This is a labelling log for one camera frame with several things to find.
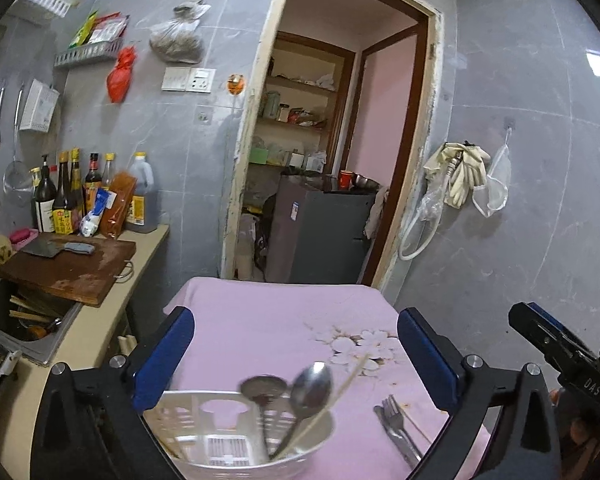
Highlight red label sauce bottle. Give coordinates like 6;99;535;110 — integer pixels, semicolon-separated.
83;152;102;212

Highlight large dark soy jug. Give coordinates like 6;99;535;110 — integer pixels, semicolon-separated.
125;152;159;233

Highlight grey wall shelf rack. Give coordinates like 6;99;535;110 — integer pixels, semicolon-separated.
54;38;123;70

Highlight dark wine bottle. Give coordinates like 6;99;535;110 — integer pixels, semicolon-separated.
34;155;57;233

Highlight yellow label sauce bottle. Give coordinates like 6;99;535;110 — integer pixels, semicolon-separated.
52;152;80;235

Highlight cream rubber gloves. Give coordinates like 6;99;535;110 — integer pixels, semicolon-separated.
424;142;491;209

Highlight red plastic bag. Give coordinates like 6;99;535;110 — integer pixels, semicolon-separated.
106;46;136;104

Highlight orange wall hook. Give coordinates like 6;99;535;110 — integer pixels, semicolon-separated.
227;74;246;96

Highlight large steel spoon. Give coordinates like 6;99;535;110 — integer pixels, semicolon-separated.
270;361;332;460

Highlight orange sauce packet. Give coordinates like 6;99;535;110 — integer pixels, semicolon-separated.
99;170;136;240

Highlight steel fork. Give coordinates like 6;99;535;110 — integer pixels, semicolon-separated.
382;394;422;467

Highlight cleaver knife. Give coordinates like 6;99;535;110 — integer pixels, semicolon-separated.
21;237;95;259

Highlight steel sink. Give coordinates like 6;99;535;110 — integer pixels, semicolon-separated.
0;278;82;366

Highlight white wall switch panel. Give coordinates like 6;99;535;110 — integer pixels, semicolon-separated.
161;66;215;93

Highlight wooden chopstick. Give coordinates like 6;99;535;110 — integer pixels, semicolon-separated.
272;352;370;462
399;404;432;444

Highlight white wall box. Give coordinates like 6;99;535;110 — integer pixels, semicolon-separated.
19;79;59;132

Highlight steel knife patterned handle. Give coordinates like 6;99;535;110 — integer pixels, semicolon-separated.
373;405;419;468

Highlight dark grey cabinet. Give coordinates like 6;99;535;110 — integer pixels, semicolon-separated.
264;176;375;285

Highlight pink floral tablecloth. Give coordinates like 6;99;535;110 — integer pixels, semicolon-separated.
163;278;448;479

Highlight white plastic utensil basket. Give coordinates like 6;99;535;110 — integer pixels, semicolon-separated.
144;390;335;480

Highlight hanging mesh strainer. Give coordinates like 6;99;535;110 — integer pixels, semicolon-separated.
3;84;31;207

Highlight white coiled hose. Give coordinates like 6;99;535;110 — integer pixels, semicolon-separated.
398;159;456;262

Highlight wooden cutting board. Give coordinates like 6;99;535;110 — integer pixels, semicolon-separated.
0;233;136;307

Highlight clear plastic mesh bag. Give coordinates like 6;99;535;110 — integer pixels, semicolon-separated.
472;127;513;218

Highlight hanging bag of dried goods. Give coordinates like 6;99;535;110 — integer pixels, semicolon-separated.
149;0;211;65

